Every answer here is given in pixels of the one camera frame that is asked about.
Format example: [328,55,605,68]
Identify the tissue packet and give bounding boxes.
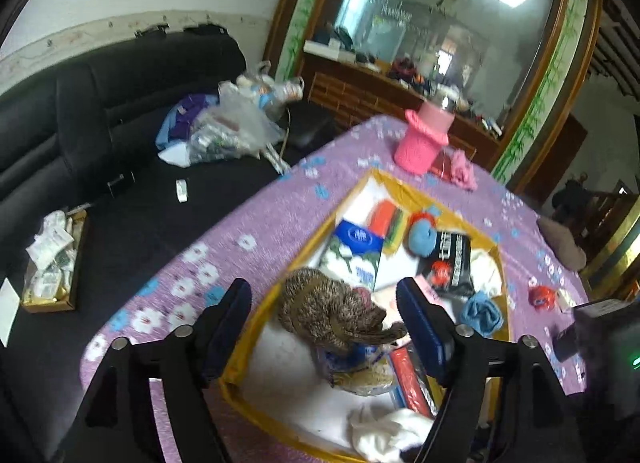
[318,220,386,291]

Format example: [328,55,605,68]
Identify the blue and purple clothes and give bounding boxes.
[155,93,221,154]

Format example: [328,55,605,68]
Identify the brown speckled knitted cloth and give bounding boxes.
[277,267,408,355]

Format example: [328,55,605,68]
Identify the gold framed panel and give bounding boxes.
[580,213,640,299]

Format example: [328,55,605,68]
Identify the purple floral blanket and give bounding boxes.
[80,114,591,463]

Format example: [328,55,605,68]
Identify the white paper sheet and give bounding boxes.
[0,277,21,346]

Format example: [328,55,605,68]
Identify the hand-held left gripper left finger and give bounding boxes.
[65,278,253,463]

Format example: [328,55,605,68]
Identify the blue and white packet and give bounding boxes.
[315,343,396,396]

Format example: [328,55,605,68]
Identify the black sofa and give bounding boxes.
[0,26,341,463]

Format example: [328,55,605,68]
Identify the brown wooden door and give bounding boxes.
[510,113,588,199]

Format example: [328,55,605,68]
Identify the white plastic bag with bottles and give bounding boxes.
[235,60,306,119]

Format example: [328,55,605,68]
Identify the large wall mirror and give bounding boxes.
[305,0,573,119]

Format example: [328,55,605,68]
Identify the black printed packet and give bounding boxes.
[417,230,473,296]

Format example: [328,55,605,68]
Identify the small red toy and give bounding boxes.
[528,284,557,310]

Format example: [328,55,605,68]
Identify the brown round cushion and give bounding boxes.
[537,217,587,271]

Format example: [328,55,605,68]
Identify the yellow rimmed cardboard box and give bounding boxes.
[220,168,508,463]

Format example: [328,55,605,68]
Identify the colourful sponge stack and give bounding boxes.
[367,200,407,250]

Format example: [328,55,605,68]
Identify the wooden cabinet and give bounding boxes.
[300,50,501,164]

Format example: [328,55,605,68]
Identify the clear plastic bag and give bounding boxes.
[187,80,286,164]

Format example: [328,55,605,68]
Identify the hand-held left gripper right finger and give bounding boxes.
[396,277,586,463]

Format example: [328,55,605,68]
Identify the blue plush toy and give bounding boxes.
[405,210,441,259]

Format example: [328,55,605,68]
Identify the small box of white packets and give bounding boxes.
[21,210,90,314]

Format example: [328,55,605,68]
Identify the blue cloth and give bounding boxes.
[460,291,506,336]

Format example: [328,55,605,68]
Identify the white crumpled cloth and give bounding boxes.
[348,403,436,463]

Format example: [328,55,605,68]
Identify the pink fluffy cloth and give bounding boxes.
[447,149,478,190]

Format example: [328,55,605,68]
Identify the red flat packet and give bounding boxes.
[390,345,441,416]

